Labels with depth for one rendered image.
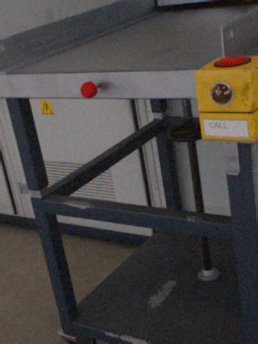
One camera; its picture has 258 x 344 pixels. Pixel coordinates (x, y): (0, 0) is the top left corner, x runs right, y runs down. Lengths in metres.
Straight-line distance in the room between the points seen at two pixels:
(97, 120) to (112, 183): 0.25
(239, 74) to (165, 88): 0.35
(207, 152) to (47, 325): 0.75
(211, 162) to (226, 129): 1.14
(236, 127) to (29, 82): 0.62
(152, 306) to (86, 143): 0.78
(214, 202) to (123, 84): 0.92
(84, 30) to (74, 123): 0.63
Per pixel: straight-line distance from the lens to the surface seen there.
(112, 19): 1.73
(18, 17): 1.68
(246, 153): 0.84
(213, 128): 0.82
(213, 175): 1.96
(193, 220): 1.23
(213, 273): 1.70
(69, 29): 1.57
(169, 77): 1.11
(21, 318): 2.02
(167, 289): 1.68
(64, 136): 2.23
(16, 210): 2.62
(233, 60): 0.82
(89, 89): 1.16
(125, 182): 2.14
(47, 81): 1.28
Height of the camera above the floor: 1.08
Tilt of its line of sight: 22 degrees down
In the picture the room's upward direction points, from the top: 10 degrees counter-clockwise
